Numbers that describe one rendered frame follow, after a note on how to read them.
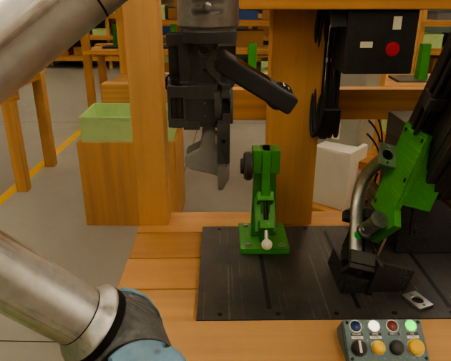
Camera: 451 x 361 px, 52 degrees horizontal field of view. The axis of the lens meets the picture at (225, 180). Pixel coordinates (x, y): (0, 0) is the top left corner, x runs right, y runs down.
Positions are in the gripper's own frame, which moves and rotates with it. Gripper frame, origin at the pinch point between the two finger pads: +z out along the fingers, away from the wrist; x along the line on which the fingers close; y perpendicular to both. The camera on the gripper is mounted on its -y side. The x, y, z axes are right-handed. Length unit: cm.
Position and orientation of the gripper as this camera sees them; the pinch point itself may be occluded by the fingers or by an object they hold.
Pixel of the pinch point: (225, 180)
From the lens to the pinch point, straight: 64.3
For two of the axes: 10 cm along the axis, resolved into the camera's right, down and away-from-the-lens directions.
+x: 0.1, 3.8, -9.3
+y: -10.0, 0.1, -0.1
